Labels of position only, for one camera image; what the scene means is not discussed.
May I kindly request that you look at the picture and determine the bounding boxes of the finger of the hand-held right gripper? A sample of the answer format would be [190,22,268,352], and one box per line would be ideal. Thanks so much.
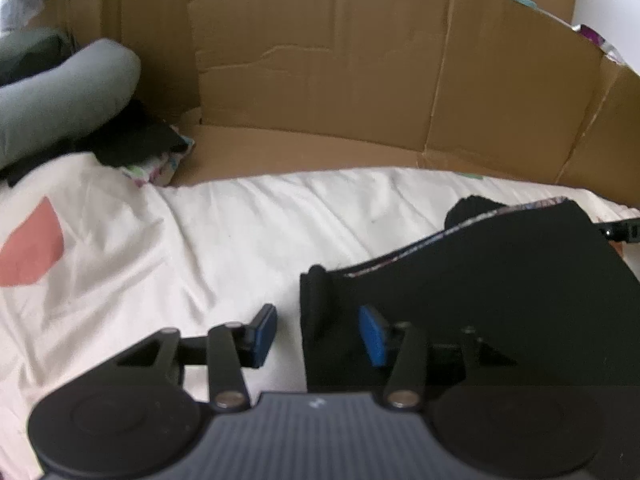
[596,216,640,244]

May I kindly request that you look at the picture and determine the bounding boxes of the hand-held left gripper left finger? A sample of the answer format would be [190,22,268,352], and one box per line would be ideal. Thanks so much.
[115,304,279,411]

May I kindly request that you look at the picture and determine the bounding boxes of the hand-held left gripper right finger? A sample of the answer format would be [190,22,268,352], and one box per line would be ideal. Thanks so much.
[358,306,519,411]

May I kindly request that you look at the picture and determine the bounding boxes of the black pants bear-print trim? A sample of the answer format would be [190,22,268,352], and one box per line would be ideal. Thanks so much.
[298,196,640,397]

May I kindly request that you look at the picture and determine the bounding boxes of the cream bear-print blanket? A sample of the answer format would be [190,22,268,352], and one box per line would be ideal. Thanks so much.
[0,152,640,480]

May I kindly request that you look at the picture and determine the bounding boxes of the floral patterned cloth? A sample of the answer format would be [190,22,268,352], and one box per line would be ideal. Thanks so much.
[122,152,194,189]

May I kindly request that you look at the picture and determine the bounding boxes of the small black cloth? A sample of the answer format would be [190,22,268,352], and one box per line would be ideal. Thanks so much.
[91,99,197,167]

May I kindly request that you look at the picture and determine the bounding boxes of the brown cardboard sheet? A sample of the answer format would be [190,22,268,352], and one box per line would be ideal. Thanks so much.
[45,0,640,194]

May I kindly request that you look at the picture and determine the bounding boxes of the grey neck pillow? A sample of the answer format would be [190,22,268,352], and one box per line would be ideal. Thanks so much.
[0,27,143,172]

